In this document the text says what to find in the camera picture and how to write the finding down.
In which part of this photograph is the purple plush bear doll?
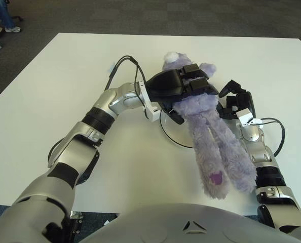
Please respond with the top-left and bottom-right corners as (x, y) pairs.
(161, 52), (257, 200)

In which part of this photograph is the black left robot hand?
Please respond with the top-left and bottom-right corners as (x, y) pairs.
(145, 64), (219, 125)

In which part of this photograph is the dark frame under table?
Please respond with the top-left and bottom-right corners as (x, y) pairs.
(69, 211), (84, 243)

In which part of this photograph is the person's leg in jeans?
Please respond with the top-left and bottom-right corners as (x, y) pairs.
(0, 0), (16, 30)

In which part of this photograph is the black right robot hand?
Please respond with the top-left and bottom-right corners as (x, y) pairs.
(216, 79), (255, 119)

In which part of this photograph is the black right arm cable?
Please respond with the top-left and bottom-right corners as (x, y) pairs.
(258, 117), (285, 157)

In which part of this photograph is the silver robot torso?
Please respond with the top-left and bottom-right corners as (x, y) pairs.
(77, 202), (301, 243)

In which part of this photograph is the white plate with black rim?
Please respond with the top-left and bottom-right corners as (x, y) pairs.
(159, 107), (194, 149)

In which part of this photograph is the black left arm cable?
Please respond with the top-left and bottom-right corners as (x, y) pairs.
(48, 55), (147, 168)

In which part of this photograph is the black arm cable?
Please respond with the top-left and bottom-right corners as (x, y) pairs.
(258, 117), (285, 157)
(48, 55), (147, 168)

